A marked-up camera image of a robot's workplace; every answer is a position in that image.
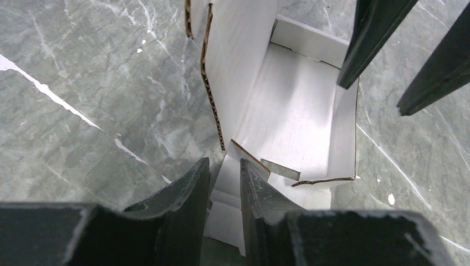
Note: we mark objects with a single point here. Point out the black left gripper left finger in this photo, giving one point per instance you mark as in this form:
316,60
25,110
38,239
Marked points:
164,229

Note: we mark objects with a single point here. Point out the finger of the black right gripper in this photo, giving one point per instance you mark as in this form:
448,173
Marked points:
375,21
446,70

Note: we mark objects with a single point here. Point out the white cardboard box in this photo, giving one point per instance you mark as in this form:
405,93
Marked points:
271,83

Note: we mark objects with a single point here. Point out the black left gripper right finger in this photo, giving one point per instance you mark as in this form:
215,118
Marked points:
277,231

